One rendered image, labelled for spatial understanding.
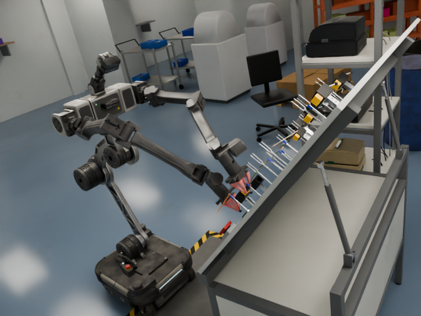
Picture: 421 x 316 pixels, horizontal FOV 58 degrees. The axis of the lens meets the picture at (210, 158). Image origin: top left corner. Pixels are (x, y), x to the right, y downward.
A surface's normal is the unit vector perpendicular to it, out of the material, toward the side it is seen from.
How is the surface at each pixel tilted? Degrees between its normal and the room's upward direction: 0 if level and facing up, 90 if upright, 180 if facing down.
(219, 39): 90
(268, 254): 0
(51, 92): 90
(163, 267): 0
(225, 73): 90
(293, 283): 0
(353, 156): 90
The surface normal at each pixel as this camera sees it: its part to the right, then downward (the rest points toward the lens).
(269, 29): 0.71, 0.19
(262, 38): -0.69, 0.42
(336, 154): -0.51, 0.45
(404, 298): -0.18, -0.89
